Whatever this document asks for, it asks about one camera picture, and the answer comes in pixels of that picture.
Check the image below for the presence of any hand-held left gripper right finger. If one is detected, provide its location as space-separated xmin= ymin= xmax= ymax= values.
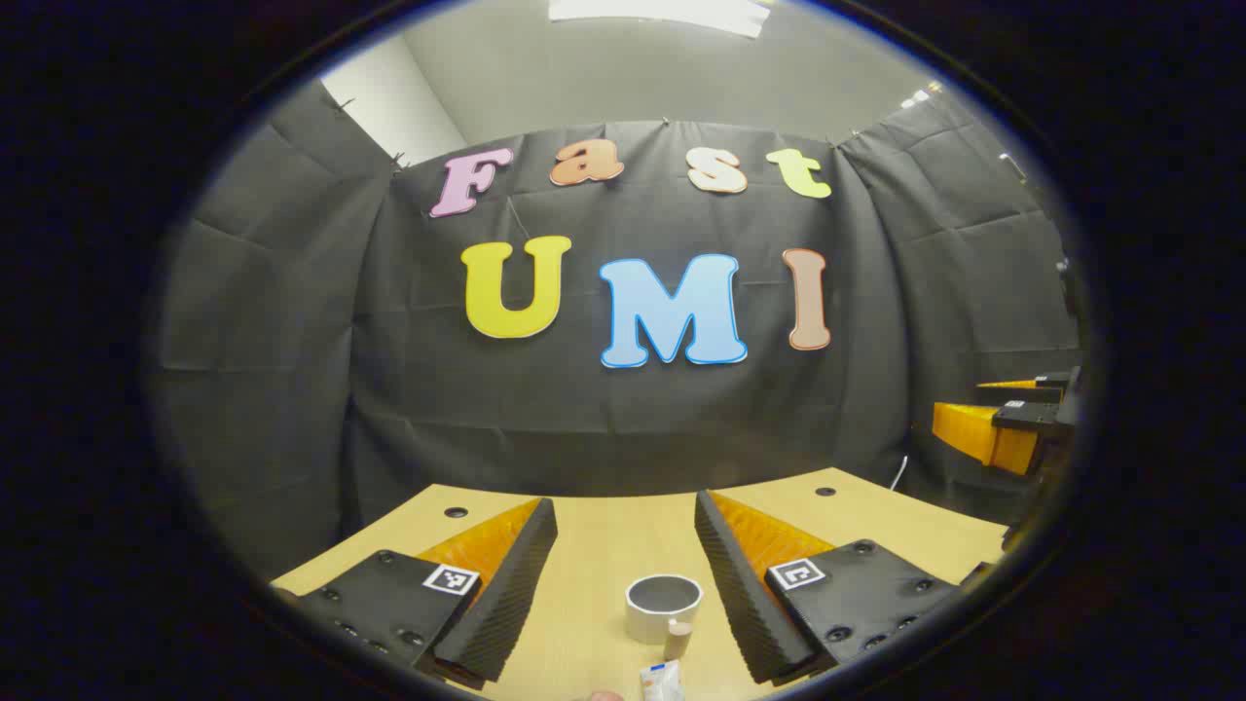
xmin=694 ymin=489 xmax=960 ymax=687

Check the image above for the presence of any white toothpaste tube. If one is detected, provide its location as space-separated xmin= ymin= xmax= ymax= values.
xmin=640 ymin=660 xmax=685 ymax=701

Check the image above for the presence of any black backdrop cloth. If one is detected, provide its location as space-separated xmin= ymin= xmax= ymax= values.
xmin=151 ymin=78 xmax=1086 ymax=580

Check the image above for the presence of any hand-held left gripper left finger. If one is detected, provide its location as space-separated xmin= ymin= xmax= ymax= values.
xmin=273 ymin=498 xmax=559 ymax=692

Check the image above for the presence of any light wooden desktop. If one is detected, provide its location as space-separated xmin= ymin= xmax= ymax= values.
xmin=271 ymin=467 xmax=1008 ymax=701

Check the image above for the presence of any white cup with wooden handle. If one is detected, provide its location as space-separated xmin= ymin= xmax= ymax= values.
xmin=625 ymin=574 xmax=704 ymax=663

